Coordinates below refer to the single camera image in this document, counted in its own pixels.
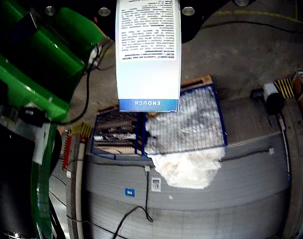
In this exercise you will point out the small white label sign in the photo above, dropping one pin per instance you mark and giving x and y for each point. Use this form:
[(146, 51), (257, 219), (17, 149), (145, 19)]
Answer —
[(156, 184)]

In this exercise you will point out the blue white Enough carton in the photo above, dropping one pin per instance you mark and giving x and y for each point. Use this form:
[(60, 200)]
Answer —
[(149, 74)]

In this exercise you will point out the green metal workstation stand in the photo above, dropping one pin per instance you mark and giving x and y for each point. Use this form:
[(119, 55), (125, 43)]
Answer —
[(29, 87)]

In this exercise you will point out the small blue sign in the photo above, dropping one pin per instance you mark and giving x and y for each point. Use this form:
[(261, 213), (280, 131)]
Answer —
[(129, 192)]

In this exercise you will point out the wooden pallet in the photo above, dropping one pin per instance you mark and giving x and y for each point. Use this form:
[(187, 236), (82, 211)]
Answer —
[(198, 81)]

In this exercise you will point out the yellow black striped bumper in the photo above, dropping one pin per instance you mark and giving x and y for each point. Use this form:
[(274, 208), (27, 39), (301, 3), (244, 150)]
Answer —
[(81, 129), (284, 88)]

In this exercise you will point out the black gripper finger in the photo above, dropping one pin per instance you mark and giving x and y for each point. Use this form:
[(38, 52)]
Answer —
[(191, 22), (104, 22)]

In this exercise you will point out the black power adapter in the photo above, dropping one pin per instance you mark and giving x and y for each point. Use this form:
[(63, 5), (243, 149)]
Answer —
[(32, 115)]

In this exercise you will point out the grey roller shutter door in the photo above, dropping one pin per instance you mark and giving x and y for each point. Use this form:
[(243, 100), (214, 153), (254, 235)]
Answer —
[(216, 211)]

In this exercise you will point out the white paper label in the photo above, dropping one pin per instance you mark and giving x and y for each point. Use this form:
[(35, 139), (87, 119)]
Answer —
[(42, 144)]

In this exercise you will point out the black white door device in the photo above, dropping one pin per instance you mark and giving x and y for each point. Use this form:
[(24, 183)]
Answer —
[(271, 97)]

